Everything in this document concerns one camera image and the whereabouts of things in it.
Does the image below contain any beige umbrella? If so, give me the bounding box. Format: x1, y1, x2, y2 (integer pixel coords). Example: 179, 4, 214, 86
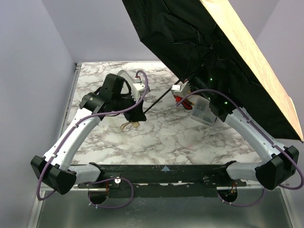
123, 0, 304, 141

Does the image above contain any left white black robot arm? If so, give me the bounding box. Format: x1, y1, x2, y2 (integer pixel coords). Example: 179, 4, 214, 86
30, 70, 150, 195

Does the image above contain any aluminium frame rail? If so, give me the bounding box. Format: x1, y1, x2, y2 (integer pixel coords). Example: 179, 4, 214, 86
38, 185, 289, 190

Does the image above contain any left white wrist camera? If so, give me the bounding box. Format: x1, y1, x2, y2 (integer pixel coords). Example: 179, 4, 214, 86
131, 82, 145, 102

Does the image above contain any purple cable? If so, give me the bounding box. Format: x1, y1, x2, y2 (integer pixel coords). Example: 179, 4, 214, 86
175, 89, 304, 207
37, 70, 150, 209

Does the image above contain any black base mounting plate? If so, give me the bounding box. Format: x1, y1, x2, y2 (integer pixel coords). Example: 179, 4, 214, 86
78, 164, 246, 198

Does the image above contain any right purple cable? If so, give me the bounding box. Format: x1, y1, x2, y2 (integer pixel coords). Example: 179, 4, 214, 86
175, 89, 304, 207

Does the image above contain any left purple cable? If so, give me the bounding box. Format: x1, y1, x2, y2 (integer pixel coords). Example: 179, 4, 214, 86
37, 70, 150, 209

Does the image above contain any purple umbrella case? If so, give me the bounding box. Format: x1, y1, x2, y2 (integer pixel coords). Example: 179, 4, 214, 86
117, 70, 134, 85

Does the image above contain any clear plastic box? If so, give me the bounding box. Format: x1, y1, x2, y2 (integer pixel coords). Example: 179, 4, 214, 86
190, 96, 217, 126

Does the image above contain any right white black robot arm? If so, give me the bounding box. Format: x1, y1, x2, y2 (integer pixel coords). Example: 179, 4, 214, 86
189, 76, 304, 190

